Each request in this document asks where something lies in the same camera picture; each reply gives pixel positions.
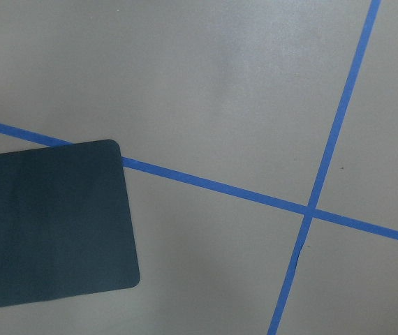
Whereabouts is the black mouse pad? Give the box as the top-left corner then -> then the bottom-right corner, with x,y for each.
0,140 -> 140,307

